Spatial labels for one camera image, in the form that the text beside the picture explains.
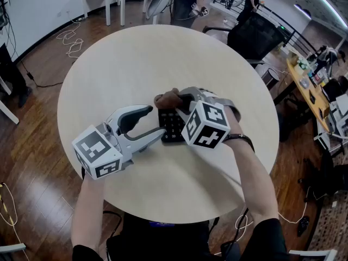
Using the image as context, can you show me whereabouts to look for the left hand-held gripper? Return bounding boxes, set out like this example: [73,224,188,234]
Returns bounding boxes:
[72,104,167,181]

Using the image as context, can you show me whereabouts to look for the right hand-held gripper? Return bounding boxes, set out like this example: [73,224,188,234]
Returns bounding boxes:
[175,86,242,150]

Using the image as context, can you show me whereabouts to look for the brown cloth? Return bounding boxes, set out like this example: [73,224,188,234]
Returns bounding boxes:
[153,88,182,110]

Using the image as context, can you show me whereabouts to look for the black calculator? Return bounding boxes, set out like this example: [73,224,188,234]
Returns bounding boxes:
[158,107,189,144]

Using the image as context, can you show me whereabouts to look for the person's left forearm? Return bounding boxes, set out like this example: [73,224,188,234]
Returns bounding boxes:
[71,170,110,251]

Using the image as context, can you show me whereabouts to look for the person's right forearm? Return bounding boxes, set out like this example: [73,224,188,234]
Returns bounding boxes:
[222,108,280,229]

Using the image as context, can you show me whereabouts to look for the black wristband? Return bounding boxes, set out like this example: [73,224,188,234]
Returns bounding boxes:
[225,133,256,153]

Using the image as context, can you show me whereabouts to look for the metal trash bin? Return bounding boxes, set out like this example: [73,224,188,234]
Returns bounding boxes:
[255,63,281,91]

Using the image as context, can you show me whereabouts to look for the black mesh office chair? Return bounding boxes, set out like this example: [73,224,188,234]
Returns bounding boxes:
[202,11,286,65]

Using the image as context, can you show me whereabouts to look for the blue badge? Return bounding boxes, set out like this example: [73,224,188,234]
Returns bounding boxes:
[148,221,175,228]

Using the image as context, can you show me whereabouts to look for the potted white flower plant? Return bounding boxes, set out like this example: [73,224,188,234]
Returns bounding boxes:
[295,57,311,73]

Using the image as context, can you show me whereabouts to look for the yellow oval table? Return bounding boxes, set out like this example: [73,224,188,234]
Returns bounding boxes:
[273,55,332,144]

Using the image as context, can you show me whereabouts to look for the person's black shirt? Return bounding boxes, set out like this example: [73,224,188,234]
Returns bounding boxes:
[72,212,290,261]

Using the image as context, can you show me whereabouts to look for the black metal railing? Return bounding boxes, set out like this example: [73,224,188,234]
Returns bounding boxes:
[212,0,320,55]

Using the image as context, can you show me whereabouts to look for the white metal shelf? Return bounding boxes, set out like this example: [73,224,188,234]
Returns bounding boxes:
[312,90,348,153]

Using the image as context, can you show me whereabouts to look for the black headrest office chair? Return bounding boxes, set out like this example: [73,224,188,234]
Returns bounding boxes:
[320,76,348,103]

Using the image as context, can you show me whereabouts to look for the black battery pack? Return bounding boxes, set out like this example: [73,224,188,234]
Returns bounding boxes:
[220,241,241,261]

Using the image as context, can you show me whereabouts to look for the long fluorescent light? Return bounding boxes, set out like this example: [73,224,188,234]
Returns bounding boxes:
[309,0,348,28]

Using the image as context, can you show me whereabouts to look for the black power strip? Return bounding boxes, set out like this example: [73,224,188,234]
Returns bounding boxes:
[296,215,311,238]

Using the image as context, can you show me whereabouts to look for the coiled white cable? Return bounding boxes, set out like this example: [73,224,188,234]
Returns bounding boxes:
[56,17,84,59]

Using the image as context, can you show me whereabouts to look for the black adapter cable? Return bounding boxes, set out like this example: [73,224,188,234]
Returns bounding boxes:
[16,53,65,89]

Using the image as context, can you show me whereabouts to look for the white frame desk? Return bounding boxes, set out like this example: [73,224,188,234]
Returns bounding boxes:
[0,76,20,125]

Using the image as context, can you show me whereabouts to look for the yellow black striped cable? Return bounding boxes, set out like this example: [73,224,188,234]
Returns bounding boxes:
[0,183,17,227]

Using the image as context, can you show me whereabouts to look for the black cable tangle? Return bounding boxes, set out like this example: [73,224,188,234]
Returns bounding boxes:
[0,0,17,59]

